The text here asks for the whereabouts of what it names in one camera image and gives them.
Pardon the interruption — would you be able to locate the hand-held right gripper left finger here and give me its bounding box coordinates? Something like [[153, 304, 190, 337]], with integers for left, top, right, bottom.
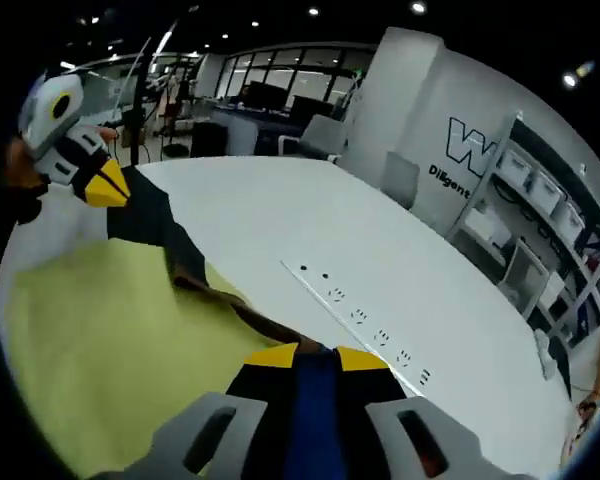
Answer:
[[149, 342, 301, 480]]

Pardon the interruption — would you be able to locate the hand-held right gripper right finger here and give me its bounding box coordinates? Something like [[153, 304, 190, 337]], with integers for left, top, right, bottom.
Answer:
[[334, 344, 481, 480]]

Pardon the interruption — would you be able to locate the yellow black blue garment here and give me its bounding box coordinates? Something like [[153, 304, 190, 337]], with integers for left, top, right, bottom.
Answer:
[[2, 164, 351, 480]]

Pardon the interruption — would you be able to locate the person's left hand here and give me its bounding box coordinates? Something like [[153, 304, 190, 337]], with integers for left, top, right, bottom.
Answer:
[[5, 137, 49, 189]]

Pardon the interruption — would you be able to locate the black stand pole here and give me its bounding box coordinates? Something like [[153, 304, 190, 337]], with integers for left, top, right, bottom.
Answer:
[[128, 34, 154, 167]]

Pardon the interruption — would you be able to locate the white table socket panel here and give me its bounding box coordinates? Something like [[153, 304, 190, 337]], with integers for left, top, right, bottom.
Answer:
[[279, 259, 434, 399]]

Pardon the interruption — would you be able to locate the grey office desk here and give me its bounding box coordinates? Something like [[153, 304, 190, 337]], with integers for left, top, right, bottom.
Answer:
[[194, 107, 281, 157]]

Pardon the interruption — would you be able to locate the white cloth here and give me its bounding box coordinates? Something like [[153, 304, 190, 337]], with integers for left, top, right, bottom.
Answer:
[[534, 329, 559, 379]]

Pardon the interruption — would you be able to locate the black monitor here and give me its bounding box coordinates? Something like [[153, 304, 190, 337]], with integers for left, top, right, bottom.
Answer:
[[289, 94, 334, 121], [242, 82, 289, 109]]

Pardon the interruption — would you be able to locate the white mesh chair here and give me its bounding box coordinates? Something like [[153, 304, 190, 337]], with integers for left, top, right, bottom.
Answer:
[[497, 239, 552, 314]]

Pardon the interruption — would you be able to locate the white office chair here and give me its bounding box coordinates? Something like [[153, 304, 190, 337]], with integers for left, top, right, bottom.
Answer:
[[278, 113, 349, 161]]

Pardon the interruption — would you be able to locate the grey metal shelf rack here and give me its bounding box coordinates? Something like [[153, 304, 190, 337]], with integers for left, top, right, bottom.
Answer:
[[447, 112, 600, 346]]

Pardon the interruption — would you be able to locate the grey chair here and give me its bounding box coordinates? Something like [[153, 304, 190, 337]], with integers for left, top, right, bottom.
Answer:
[[382, 149, 422, 209]]

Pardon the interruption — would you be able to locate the white storage bin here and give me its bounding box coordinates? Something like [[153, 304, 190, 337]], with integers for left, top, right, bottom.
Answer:
[[497, 149, 534, 184], [554, 199, 587, 241], [529, 172, 564, 211]]

